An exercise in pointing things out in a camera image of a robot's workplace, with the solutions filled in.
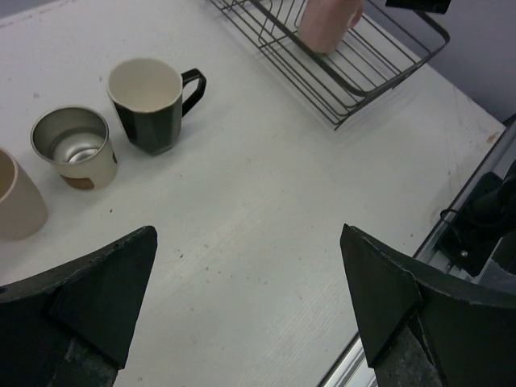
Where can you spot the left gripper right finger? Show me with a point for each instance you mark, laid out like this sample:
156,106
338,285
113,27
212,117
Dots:
422,327

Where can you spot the aluminium mounting rail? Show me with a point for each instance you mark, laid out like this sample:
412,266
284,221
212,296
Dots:
351,368

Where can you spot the wire dish rack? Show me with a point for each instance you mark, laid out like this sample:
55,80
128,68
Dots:
375,56

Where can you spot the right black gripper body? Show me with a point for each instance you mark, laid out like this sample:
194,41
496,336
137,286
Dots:
428,6

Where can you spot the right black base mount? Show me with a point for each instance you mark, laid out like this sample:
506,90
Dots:
487,215

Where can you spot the black mug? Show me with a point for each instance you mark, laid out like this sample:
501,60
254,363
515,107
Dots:
151,99

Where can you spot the beige plastic cup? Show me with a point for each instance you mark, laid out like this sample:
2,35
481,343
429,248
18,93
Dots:
23,209

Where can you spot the metal cup with cream label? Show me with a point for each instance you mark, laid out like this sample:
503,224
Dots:
75,141

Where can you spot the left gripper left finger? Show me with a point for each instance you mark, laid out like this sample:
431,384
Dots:
72,325

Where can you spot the pink ceramic mug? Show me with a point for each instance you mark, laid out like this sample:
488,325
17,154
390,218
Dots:
325,22

